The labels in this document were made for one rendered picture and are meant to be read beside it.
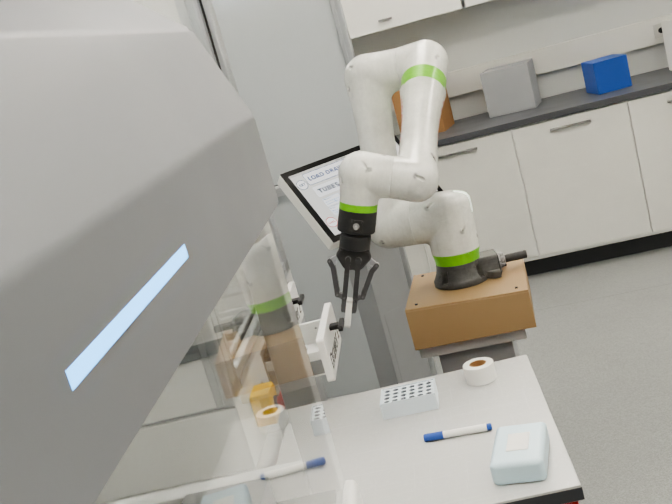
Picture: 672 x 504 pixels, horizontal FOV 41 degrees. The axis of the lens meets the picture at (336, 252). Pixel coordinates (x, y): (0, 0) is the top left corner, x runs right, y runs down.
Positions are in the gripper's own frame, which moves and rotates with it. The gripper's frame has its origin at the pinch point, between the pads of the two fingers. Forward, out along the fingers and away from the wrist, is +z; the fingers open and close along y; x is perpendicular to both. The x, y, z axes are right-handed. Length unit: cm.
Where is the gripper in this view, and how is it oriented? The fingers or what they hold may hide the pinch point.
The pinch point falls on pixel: (348, 312)
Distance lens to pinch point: 222.2
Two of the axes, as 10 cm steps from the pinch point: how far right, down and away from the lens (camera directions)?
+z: -0.8, 9.6, 2.5
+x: 0.6, -2.5, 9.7
